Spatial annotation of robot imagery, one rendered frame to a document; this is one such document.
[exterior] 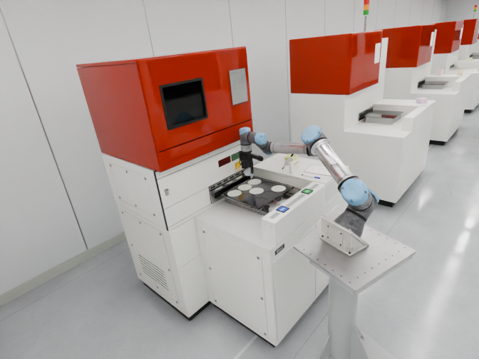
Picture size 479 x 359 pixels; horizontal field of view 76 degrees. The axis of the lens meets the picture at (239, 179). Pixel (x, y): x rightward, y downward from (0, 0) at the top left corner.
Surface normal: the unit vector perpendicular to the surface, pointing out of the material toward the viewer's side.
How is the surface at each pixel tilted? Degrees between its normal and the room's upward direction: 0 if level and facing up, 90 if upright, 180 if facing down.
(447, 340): 0
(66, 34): 90
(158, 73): 90
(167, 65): 90
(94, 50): 90
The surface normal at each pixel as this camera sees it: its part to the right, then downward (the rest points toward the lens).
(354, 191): -0.48, -0.28
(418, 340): -0.10, -0.91
